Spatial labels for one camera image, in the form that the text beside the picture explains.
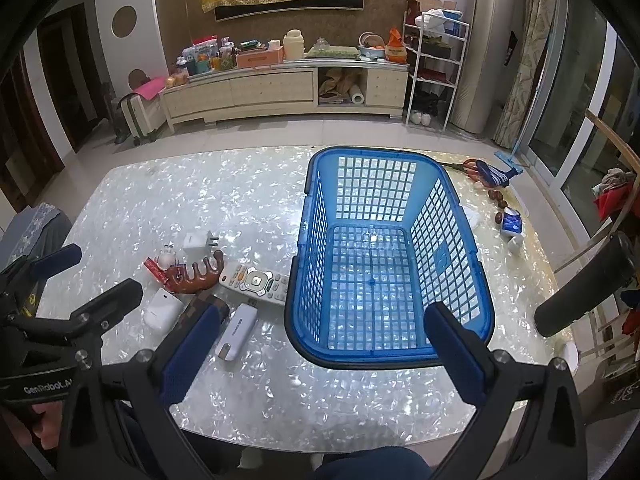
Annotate brown checkered glasses case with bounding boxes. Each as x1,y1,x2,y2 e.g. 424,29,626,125
175,295,230,335

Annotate brown wooden massager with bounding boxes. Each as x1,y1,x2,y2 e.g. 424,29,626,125
165,249,224,295

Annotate white astronaut figurine keychain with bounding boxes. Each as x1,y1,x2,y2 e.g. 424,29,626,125
143,244,177,286

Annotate white wall charger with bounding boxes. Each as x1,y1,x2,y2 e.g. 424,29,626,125
182,231,219,259

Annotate blue plastic basket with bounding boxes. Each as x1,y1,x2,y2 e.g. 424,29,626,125
284,146,496,370

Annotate person left hand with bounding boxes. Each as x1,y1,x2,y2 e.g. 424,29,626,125
32,401,64,450

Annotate white round device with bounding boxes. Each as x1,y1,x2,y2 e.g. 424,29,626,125
560,341,579,374

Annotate beige suitcase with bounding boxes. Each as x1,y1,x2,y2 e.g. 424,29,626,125
116,92,166,146

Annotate white remote control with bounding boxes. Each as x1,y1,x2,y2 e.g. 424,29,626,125
219,261,288,307

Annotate small white bottle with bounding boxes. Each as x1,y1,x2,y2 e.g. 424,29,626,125
506,234,524,255

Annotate blue tissue pack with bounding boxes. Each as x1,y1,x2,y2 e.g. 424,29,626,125
500,207,523,238

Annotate blue striped sock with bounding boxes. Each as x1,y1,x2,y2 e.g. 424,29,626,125
475,160,520,188

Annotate pink tissue box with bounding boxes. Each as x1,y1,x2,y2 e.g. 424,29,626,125
235,47,284,68

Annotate cream plastic jar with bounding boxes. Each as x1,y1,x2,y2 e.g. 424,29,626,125
282,29,305,61

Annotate cream tv cabinet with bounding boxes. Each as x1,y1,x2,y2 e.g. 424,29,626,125
160,58,408,129

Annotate paper towel roll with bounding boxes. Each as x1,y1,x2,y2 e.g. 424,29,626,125
348,84,364,105

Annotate white metal shelf rack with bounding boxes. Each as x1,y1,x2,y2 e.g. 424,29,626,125
401,9,470,131

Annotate black cylinder handle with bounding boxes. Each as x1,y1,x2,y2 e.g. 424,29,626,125
534,232,638,337

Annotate red handled scissors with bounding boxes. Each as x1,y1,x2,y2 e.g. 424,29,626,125
440,158,496,186

